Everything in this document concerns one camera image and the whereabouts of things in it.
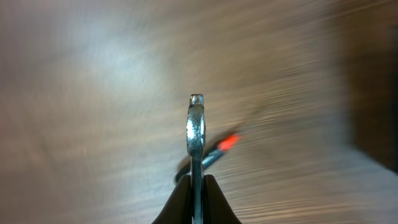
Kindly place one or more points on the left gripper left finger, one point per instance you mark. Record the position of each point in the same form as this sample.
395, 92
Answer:
178, 208

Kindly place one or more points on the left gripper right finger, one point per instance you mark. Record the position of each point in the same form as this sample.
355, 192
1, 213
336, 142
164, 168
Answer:
216, 209

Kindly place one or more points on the black red handled screwdriver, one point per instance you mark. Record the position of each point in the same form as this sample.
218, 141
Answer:
213, 151

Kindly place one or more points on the silver metal wrench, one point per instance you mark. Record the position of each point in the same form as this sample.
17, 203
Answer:
195, 144

